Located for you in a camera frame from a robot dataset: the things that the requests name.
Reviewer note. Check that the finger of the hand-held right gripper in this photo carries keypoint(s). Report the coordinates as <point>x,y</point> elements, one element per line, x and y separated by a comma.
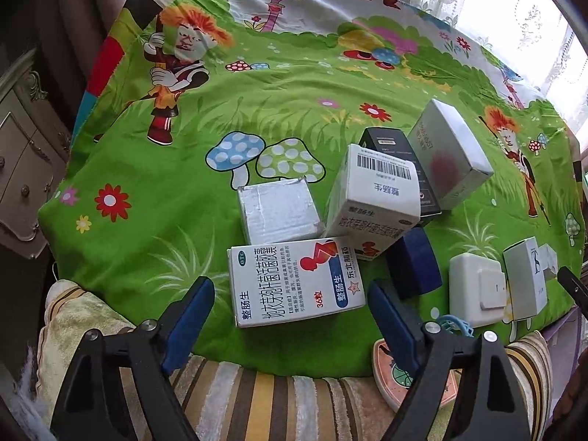
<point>574,289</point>

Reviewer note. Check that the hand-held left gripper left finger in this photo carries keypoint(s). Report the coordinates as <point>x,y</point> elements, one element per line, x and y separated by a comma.
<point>188,321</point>

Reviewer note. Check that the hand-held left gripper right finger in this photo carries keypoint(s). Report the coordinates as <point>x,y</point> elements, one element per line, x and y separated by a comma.
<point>395,326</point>

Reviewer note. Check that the small white box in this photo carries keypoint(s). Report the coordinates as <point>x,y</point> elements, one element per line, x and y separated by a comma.
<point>526,280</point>
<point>550,259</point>

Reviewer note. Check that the purple cardboard box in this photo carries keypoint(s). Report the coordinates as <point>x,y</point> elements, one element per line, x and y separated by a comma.
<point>569,330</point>

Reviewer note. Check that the pink tin with cartoon lid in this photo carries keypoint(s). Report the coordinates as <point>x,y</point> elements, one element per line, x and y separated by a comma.
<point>390,386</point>

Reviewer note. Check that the dark blue box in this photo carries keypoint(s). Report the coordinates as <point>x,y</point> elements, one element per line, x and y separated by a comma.
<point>413,262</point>

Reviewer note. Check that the white wall switch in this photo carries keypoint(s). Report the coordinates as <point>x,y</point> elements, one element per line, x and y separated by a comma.
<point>475,294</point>

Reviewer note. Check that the white medicine box red-blue print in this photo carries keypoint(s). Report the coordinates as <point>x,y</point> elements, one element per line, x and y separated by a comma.
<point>374,193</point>
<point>294,280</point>

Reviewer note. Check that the small silver foil box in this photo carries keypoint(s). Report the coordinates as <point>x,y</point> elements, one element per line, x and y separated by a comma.
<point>278,211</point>

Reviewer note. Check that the silver box with red spot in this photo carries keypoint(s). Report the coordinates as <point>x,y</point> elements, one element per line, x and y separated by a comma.
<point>448,156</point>

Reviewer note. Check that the green cartoon printed bedsheet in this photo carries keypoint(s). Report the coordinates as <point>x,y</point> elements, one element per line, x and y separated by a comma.
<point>183,147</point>

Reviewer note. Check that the black box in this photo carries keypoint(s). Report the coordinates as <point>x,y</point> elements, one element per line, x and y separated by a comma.
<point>390,140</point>

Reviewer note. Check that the cream carved nightstand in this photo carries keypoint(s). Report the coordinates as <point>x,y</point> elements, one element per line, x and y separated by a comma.
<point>23,179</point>

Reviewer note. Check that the white lace curtain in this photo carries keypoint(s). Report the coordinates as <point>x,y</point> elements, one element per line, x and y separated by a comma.
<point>505,9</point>

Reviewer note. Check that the brown curtain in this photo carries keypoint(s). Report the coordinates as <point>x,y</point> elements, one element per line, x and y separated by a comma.
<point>69,9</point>

